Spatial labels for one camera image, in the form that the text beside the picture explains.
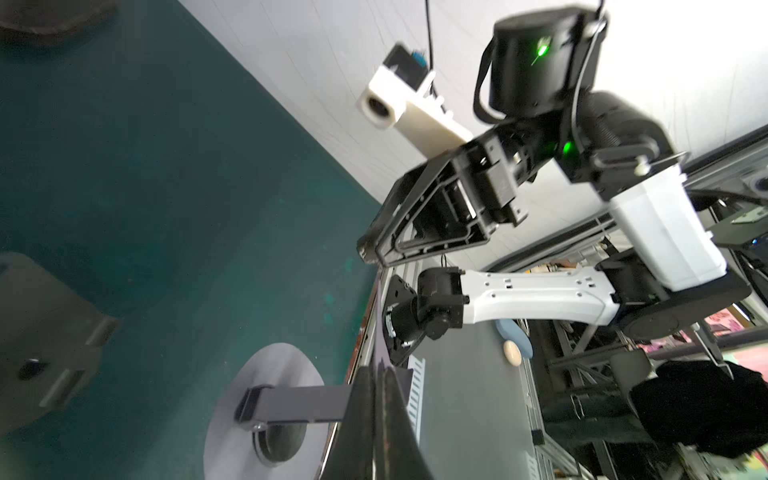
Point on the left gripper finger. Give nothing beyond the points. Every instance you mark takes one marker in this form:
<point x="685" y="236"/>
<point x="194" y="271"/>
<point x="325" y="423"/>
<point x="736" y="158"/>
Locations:
<point x="375" y="439"/>

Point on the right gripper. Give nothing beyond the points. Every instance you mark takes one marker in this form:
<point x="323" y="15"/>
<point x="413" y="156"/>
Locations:
<point x="447" y="203"/>

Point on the purple phone stand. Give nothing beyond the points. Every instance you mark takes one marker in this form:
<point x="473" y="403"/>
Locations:
<point x="274" y="419"/>

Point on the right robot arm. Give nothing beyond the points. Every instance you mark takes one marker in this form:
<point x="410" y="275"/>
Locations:
<point x="645" y="265"/>

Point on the brown metal jewelry stand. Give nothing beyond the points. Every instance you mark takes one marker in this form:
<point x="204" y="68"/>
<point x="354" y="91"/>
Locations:
<point x="50" y="21"/>

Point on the green table mat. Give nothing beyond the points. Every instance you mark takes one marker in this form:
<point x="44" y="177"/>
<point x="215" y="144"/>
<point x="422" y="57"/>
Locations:
<point x="144" y="167"/>

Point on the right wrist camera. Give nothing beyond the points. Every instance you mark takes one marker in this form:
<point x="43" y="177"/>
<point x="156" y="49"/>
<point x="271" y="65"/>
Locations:
<point x="399" y="96"/>

